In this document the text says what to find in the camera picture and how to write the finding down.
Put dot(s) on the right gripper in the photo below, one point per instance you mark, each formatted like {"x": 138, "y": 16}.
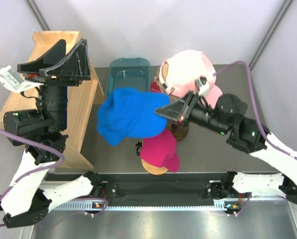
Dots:
{"x": 174, "y": 111}

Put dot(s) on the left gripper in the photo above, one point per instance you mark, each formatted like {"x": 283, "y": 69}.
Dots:
{"x": 72, "y": 71}

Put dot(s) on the pink cap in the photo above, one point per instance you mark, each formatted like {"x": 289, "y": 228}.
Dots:
{"x": 188, "y": 65}
{"x": 163, "y": 85}

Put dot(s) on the magenta cap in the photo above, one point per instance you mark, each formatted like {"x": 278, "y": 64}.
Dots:
{"x": 160, "y": 151}

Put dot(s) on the blue cap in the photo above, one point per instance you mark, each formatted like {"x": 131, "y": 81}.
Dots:
{"x": 129, "y": 113}

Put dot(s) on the round wooden hat stand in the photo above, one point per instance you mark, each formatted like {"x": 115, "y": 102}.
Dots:
{"x": 152, "y": 169}

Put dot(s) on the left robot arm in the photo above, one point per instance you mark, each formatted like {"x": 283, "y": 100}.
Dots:
{"x": 40, "y": 130}

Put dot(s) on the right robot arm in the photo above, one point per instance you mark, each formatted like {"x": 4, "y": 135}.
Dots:
{"x": 245, "y": 135}

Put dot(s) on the dark wooden stand base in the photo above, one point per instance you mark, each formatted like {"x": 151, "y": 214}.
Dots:
{"x": 179, "y": 132}

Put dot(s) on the teal plastic bin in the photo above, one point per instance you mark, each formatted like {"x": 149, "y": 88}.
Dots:
{"x": 130, "y": 73}

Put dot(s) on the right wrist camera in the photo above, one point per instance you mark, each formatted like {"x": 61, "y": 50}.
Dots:
{"x": 202, "y": 86}

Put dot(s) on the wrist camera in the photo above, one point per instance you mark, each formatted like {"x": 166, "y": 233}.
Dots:
{"x": 202, "y": 86}
{"x": 12, "y": 81}

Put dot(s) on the left aluminium corner post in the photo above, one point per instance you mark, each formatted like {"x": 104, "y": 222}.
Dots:
{"x": 37, "y": 15}

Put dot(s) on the aluminium corner post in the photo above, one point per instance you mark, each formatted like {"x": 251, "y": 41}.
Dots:
{"x": 37, "y": 15}
{"x": 276, "y": 22}

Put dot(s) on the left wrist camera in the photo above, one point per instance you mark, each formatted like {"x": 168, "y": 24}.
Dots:
{"x": 12, "y": 81}

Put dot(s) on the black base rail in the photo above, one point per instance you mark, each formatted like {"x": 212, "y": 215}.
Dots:
{"x": 153, "y": 189}

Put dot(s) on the grey cable duct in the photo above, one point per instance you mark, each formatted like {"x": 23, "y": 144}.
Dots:
{"x": 98, "y": 205}

